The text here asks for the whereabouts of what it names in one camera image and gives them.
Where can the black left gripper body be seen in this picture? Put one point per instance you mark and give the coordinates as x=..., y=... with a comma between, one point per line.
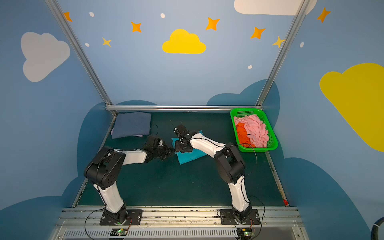
x=164, y=151

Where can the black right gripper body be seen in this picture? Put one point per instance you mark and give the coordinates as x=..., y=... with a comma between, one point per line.
x=180, y=132

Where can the teal printed t-shirt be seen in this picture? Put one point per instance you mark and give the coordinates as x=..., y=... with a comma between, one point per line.
x=188, y=157

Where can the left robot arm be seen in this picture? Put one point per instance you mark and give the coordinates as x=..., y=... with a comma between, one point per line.
x=105, y=167

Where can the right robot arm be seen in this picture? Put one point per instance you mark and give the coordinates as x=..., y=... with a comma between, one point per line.
x=229, y=162

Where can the folded grey-blue t-shirt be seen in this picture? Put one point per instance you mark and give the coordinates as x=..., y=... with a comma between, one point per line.
x=132, y=124

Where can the orange t-shirt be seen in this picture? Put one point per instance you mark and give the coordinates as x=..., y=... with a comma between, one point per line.
x=243, y=138

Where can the green plastic laundry basket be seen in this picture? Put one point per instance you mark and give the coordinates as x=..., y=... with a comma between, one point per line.
x=272, y=143

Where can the left green circuit board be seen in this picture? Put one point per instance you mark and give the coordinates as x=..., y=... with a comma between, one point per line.
x=119, y=232

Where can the green circuit board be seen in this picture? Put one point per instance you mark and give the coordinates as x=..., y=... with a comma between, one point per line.
x=244, y=234
x=119, y=232

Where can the right green circuit board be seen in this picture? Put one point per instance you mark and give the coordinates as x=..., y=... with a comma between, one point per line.
x=244, y=234

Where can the aluminium back frame rail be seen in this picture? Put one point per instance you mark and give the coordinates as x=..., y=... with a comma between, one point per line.
x=155, y=108

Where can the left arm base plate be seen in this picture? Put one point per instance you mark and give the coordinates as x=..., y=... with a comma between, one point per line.
x=124, y=217

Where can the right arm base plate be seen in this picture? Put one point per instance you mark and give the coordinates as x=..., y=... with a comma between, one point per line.
x=232, y=217

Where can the aluminium right frame rail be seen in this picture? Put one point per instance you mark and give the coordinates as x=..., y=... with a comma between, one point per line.
x=277, y=179

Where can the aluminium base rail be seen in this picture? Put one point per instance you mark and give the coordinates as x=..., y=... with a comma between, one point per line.
x=179, y=223

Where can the aluminium left corner post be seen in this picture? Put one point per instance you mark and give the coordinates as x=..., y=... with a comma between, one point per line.
x=76, y=45

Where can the aluminium corner post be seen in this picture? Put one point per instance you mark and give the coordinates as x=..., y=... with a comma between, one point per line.
x=76, y=45
x=290, y=37

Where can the aluminium right corner post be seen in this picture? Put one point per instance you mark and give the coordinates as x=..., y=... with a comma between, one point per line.
x=290, y=37

